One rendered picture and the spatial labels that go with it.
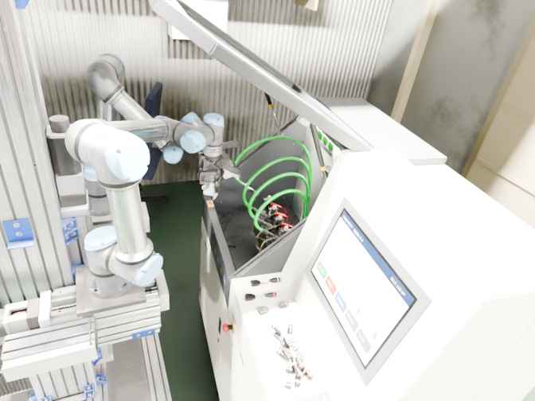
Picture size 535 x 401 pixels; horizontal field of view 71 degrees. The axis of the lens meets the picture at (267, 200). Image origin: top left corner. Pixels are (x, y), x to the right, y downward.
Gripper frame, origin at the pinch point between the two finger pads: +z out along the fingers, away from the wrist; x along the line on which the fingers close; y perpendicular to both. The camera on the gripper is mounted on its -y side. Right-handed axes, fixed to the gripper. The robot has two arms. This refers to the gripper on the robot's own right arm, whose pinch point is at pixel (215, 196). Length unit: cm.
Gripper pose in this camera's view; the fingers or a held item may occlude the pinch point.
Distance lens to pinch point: 158.9
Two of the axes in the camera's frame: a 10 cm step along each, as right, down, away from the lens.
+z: -1.2, 8.3, 5.5
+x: 3.0, 5.6, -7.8
